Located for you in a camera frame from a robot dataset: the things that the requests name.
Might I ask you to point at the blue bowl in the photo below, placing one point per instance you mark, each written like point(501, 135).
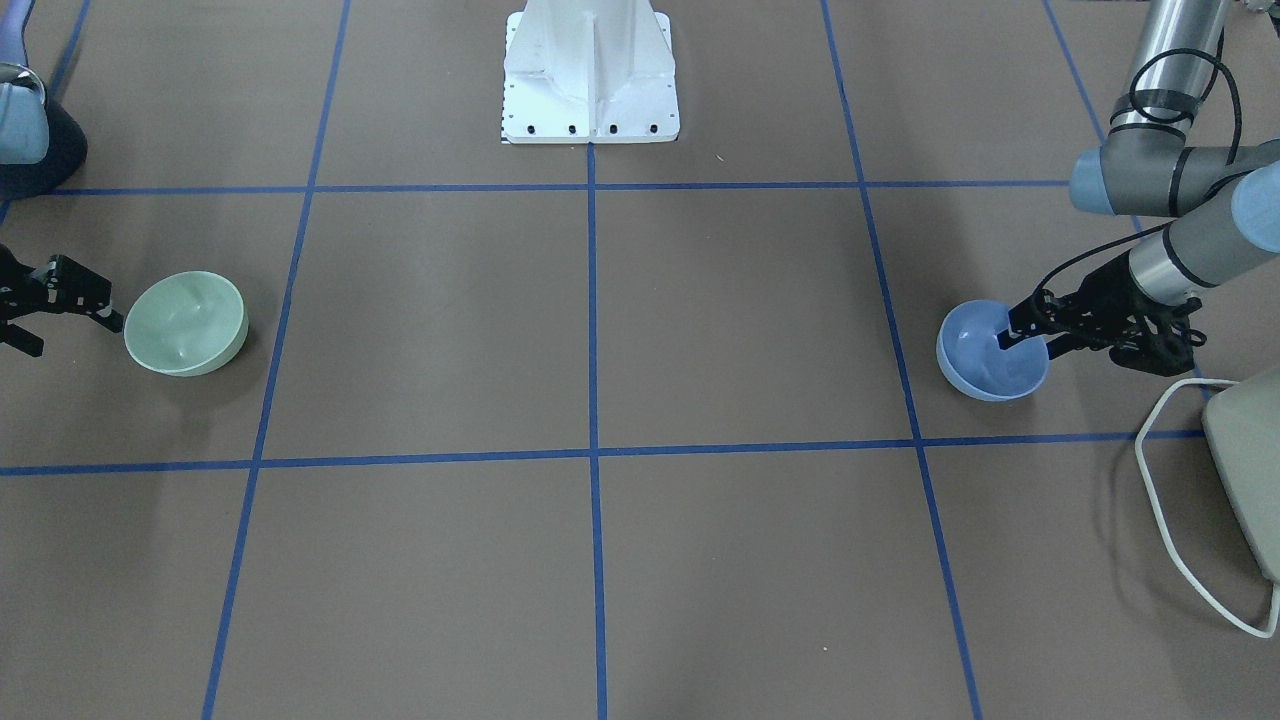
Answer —
point(970, 356)

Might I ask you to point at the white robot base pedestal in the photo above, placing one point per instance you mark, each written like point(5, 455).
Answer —
point(589, 72)

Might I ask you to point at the beige box device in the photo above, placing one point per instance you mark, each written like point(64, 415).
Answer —
point(1242, 429)

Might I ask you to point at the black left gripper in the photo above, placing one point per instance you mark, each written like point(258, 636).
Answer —
point(1104, 290)

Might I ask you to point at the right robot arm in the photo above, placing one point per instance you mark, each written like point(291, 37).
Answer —
point(42, 146)

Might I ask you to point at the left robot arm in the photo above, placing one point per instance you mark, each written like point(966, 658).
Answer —
point(1173, 152)

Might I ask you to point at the green bowl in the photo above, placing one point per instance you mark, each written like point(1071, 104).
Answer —
point(187, 324)

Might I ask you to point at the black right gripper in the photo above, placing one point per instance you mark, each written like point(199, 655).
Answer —
point(62, 287)

